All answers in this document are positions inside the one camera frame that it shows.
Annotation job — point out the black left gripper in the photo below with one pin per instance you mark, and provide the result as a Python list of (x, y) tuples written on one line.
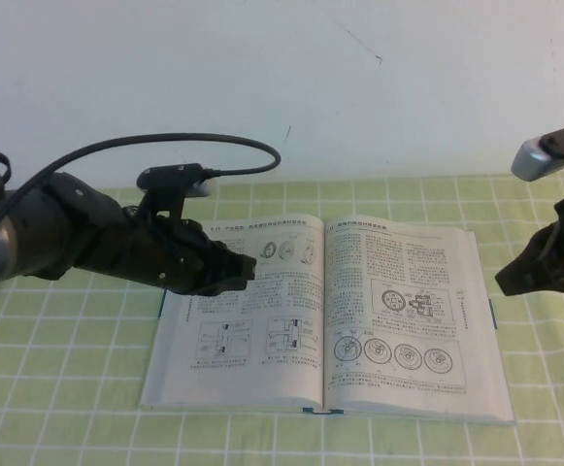
[(175, 257)]

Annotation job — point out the technical book with diagrams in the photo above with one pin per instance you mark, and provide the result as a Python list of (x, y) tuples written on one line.
[(359, 315)]

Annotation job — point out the green white checkered tablecloth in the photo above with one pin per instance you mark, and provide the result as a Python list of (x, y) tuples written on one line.
[(68, 364)]

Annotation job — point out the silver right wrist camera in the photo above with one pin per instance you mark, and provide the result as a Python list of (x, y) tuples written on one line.
[(534, 160)]

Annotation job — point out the black left camera mount bracket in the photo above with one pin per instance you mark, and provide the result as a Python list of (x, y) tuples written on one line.
[(170, 182)]

